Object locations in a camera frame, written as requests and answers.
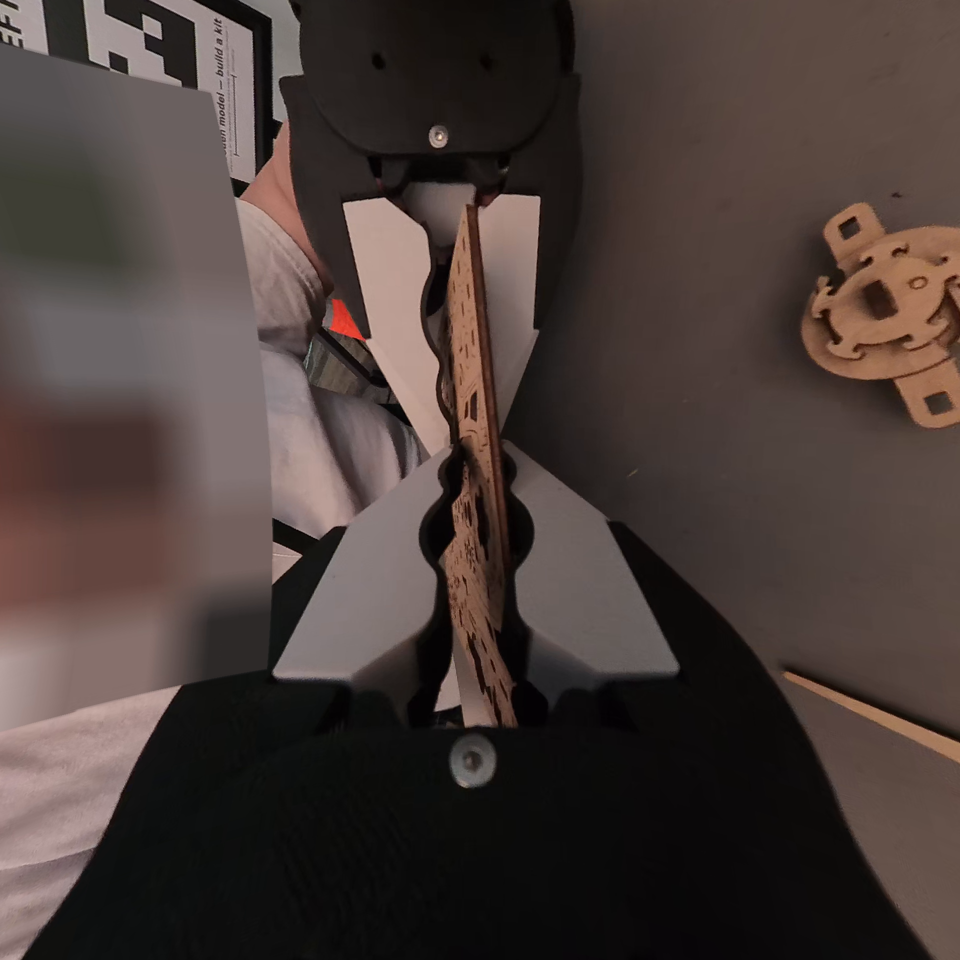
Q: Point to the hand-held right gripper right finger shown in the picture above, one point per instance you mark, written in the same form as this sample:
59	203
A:
592	592

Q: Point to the thin wooden strip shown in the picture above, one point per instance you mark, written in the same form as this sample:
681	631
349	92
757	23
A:
877	712

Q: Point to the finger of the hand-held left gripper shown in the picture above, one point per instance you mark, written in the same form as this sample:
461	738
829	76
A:
514	285
390	300

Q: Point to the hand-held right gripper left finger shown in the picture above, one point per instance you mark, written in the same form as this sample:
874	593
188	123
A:
360	600

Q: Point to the laser-cut wooden parts sheet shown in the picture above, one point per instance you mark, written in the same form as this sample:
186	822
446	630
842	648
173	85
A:
480	540

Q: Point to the black framed marker card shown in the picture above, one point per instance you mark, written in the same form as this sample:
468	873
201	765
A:
150	45

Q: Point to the round wooden model assembly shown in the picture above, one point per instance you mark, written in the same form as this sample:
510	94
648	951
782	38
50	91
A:
877	315

